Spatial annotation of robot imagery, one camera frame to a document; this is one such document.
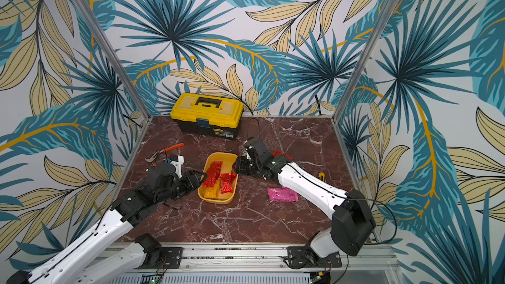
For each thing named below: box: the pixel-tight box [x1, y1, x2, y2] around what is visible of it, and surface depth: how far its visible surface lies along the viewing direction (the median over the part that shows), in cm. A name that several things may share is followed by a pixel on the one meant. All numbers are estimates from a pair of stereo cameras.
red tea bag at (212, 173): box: [202, 161, 223, 189], surface depth 97 cm
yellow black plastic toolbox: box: [170, 92, 244, 139], surface depth 102 cm
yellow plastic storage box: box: [197, 152, 239, 205], surface depth 92 cm
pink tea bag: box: [267, 186, 299, 202], surface depth 90 cm
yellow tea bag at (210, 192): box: [203, 187, 217, 199], surface depth 87 cm
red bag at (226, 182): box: [219, 172, 238, 194], surface depth 92 cm
